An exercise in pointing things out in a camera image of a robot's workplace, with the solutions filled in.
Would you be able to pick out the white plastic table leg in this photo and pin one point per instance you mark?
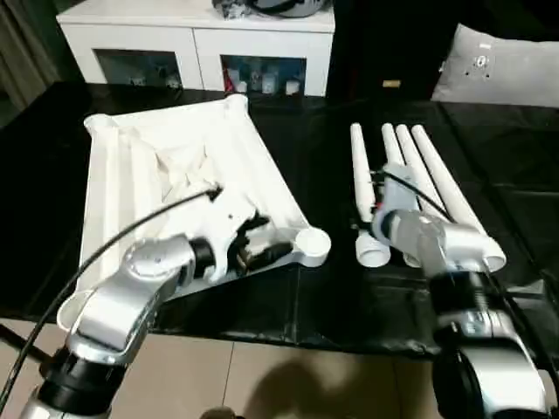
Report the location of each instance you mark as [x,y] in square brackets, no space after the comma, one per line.
[437,175]
[360,166]
[390,144]
[410,157]

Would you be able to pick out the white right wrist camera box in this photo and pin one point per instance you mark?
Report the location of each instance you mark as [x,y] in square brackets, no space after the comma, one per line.
[397,229]

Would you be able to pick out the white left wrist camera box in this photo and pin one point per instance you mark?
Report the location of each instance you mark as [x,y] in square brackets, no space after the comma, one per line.
[229,218]

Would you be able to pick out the grey curtain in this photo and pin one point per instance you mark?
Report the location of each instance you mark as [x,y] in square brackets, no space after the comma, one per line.
[22,44]

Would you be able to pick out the white sideboard cabinet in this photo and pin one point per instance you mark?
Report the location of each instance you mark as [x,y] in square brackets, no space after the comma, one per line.
[192,39]

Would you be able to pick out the grey pillow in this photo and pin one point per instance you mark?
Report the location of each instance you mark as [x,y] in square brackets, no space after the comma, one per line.
[507,74]

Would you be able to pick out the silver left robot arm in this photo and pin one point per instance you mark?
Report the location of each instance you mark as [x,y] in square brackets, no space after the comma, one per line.
[131,297]

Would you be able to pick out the black cabinet with yellow label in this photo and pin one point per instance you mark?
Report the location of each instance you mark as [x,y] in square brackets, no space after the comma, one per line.
[384,44]

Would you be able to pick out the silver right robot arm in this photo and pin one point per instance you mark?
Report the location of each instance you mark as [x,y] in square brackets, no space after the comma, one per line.
[463,262]

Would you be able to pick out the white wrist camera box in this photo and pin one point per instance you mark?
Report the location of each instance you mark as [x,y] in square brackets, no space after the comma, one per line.
[229,218]
[397,229]

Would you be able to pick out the white plastic table top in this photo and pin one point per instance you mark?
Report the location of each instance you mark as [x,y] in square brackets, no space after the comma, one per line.
[140,175]

